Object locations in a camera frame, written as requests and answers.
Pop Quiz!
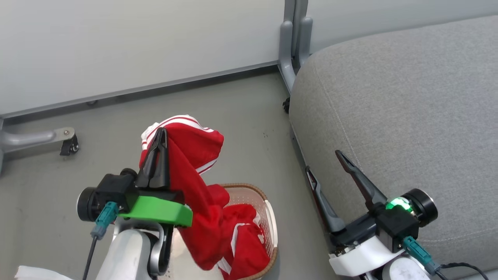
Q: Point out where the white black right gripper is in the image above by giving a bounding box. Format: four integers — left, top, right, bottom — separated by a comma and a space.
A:
305, 150, 406, 277

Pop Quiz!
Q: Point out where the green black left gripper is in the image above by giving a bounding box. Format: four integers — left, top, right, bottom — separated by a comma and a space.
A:
118, 128, 193, 228

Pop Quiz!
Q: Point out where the red white striped garment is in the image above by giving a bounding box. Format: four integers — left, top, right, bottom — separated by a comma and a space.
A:
139, 114, 271, 280

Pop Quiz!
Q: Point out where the cream perforated laundry basket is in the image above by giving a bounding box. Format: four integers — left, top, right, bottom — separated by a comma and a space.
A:
171, 183, 279, 280

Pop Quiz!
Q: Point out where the black caster with silver bolt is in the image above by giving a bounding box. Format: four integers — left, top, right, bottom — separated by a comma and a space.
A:
60, 134, 79, 156

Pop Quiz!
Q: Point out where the grey fabric sofa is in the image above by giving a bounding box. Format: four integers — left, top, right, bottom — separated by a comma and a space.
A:
288, 15, 498, 280

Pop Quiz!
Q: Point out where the grey partition foot bar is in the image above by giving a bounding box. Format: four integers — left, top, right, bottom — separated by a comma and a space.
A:
0, 118, 75, 174

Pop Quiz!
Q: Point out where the black cable teal plug left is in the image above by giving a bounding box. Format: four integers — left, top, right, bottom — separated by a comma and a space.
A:
82, 201, 119, 280

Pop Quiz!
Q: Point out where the black cable teal plug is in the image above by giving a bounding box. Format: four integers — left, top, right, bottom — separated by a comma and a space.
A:
82, 201, 119, 280
402, 236, 490, 280

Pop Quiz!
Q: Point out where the black cable teal plug right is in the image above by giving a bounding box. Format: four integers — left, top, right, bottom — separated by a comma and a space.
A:
402, 236, 490, 280

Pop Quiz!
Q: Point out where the grey double partition post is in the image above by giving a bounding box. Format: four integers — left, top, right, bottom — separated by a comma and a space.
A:
278, 0, 313, 95

